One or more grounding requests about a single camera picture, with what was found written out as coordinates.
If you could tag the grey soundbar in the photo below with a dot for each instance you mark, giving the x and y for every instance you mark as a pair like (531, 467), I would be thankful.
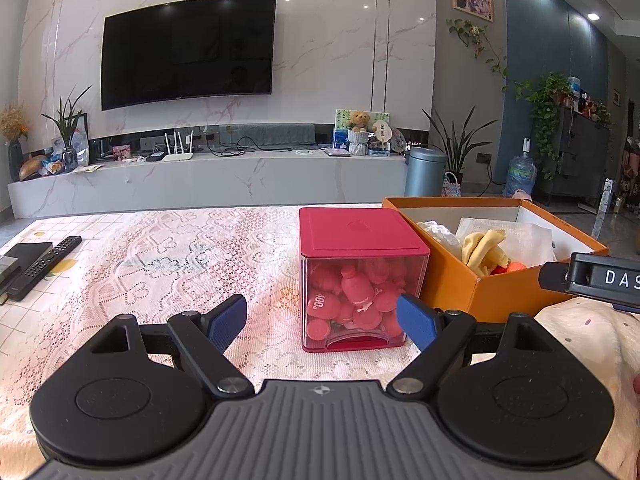
(270, 134)

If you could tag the pink photo card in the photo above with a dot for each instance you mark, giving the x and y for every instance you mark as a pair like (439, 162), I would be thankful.
(121, 153)

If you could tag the round hand fan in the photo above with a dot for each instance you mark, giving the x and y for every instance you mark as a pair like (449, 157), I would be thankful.
(384, 132)

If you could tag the tall leafy floor plant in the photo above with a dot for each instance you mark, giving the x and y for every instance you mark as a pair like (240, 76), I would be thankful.
(457, 145)

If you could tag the pink lace tablecloth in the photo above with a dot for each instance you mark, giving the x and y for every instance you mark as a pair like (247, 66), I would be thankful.
(200, 260)

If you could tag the orange crochet fruit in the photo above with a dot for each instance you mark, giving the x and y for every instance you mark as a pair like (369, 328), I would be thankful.
(516, 266)

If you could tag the teddy bear bouquet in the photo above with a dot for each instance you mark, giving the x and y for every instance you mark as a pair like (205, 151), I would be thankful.
(359, 127)

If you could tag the blue green picture panel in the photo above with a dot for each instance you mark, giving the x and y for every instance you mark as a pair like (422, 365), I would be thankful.
(341, 125)

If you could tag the small silver box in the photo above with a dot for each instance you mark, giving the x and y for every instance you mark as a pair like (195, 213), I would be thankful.
(7, 266)

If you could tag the brown round ornament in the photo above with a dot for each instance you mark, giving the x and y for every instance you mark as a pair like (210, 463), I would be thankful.
(31, 169)

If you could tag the green plant in glass vase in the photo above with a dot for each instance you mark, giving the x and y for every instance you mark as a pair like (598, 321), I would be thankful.
(67, 125)

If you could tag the white plastic bag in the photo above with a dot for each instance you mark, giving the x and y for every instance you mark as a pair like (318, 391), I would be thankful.
(437, 232)

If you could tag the dark grey cabinet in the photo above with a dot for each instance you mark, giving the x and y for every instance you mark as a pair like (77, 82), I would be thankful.
(580, 160)

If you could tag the black wall television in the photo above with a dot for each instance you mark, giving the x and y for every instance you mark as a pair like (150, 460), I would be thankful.
(187, 52)

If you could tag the orange cardboard box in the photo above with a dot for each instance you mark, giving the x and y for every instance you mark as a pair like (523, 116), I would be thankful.
(450, 285)

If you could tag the black book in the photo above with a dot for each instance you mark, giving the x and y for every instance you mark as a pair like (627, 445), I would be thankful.
(30, 251)

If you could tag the white knitted bag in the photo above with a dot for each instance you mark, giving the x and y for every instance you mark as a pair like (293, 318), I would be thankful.
(530, 240)

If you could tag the grey blue trash can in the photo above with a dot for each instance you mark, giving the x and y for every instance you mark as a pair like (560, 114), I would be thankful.
(425, 175)

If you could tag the trailing pothos plant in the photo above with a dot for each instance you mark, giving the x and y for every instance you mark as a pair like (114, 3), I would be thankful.
(547, 100)

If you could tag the dried yellow flowers vase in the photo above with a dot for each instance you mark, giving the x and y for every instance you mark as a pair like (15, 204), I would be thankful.
(14, 125)

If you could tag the white router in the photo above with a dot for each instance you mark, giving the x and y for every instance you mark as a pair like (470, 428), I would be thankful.
(177, 156)

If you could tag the marble television console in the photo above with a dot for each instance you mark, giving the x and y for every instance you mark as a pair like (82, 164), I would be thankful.
(200, 185)

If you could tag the blue water jug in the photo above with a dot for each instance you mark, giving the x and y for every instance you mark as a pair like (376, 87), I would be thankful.
(520, 175)

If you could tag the framed wall picture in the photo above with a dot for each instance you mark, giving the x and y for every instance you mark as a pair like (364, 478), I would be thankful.
(472, 0)

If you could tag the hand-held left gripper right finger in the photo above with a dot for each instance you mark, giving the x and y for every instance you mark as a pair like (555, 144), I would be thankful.
(417, 321)

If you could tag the red clear storage box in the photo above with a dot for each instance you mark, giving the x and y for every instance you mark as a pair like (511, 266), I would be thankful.
(360, 230)

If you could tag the blue snack packets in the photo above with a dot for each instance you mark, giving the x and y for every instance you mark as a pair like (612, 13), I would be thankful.
(52, 164)

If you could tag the black remote control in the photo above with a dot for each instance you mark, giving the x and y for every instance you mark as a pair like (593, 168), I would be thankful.
(45, 267)

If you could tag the red crochet strawberry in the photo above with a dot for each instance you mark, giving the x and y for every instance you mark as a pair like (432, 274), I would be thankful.
(498, 271)

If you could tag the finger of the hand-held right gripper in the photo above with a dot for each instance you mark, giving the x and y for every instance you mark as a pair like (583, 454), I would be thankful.
(552, 276)

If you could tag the pile of red bottle toys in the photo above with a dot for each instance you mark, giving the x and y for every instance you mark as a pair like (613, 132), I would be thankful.
(345, 295)

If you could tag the pale yellow cloth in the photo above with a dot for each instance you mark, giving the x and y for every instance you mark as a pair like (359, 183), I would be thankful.
(482, 252)

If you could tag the hanging vine plant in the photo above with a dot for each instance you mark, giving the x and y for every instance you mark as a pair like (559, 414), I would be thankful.
(472, 32)

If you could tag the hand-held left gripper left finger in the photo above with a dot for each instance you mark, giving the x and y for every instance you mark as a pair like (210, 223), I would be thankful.
(227, 322)

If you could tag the small woven basket bag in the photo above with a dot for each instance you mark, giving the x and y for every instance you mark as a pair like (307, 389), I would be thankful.
(451, 187)

